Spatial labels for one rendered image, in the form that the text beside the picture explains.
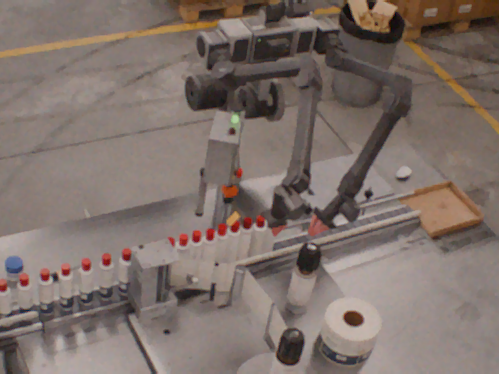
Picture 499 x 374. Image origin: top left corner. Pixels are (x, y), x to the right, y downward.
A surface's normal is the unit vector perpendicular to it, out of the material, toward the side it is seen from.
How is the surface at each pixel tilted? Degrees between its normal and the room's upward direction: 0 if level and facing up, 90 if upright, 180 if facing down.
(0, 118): 0
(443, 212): 0
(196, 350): 0
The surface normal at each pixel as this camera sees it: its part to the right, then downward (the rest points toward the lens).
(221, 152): -0.14, 0.63
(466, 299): 0.13, -0.75
